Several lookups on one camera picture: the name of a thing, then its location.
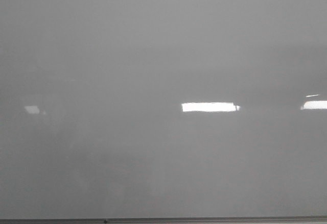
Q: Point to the grey metal whiteboard frame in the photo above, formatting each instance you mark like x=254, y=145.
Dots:
x=277, y=219

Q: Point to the white glossy whiteboard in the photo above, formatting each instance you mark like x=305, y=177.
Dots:
x=162, y=108

